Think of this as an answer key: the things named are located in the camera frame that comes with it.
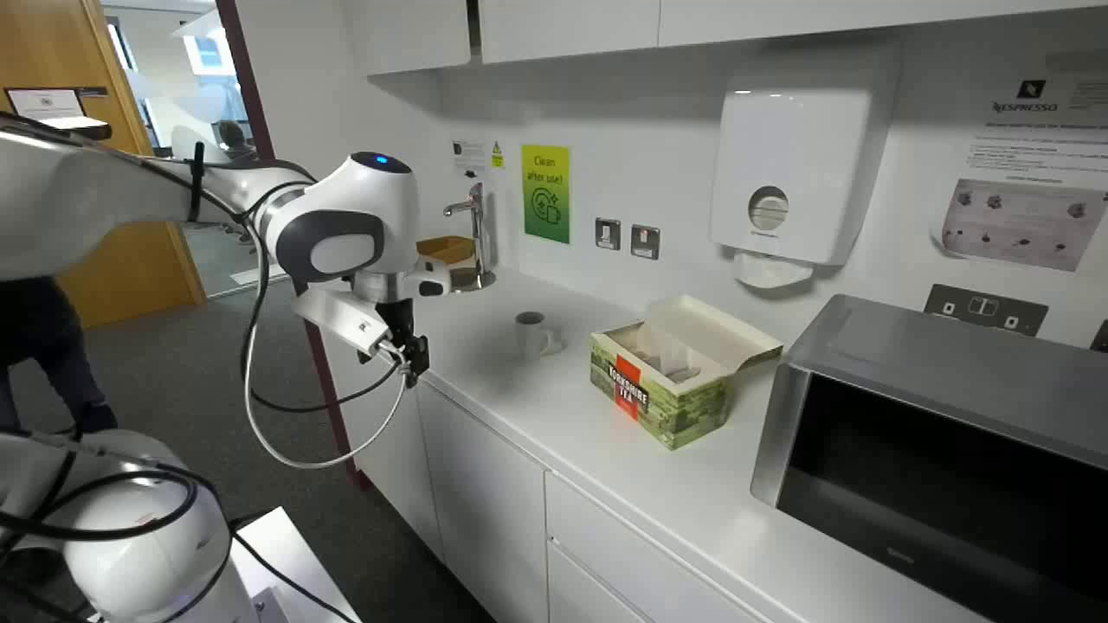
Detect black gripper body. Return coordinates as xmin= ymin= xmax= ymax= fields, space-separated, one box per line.
xmin=378 ymin=294 xmax=431 ymax=364

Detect white robot base platform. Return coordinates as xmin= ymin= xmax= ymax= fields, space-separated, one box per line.
xmin=227 ymin=506 xmax=360 ymax=623

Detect green cardboard tea box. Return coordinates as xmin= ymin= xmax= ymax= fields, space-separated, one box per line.
xmin=586 ymin=289 xmax=787 ymax=453

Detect round metal tap drain dish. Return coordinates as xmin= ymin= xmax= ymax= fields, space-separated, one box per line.
xmin=448 ymin=264 xmax=502 ymax=294

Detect chrome hot water tap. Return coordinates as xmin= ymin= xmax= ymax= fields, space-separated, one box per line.
xmin=442 ymin=179 xmax=502 ymax=279

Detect white lower cabinet unit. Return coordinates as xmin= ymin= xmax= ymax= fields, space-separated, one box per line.
xmin=333 ymin=341 xmax=809 ymax=623

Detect green clean after use sign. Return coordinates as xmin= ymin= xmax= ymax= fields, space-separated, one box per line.
xmin=519 ymin=141 xmax=576 ymax=248

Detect wooden door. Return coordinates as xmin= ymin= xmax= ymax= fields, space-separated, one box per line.
xmin=0 ymin=0 xmax=209 ymax=333

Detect person in dark clothes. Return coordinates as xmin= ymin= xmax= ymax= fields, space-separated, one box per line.
xmin=0 ymin=273 xmax=119 ymax=440

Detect laptop on stand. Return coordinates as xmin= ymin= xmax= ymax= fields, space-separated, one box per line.
xmin=0 ymin=82 xmax=113 ymax=145

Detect white paper towel dispenser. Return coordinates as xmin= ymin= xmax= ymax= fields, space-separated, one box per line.
xmin=711 ymin=82 xmax=876 ymax=294

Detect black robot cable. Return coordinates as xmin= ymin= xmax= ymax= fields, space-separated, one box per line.
xmin=0 ymin=141 xmax=401 ymax=623

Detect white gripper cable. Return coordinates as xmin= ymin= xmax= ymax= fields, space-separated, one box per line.
xmin=237 ymin=210 xmax=416 ymax=475

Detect white printed wall notice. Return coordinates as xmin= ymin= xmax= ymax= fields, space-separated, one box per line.
xmin=451 ymin=137 xmax=491 ymax=176

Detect white upper wall cabinets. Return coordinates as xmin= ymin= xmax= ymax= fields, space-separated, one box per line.
xmin=349 ymin=0 xmax=1108 ymax=82

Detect black double wall socket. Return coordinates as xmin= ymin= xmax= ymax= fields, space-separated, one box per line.
xmin=924 ymin=279 xmax=1053 ymax=340

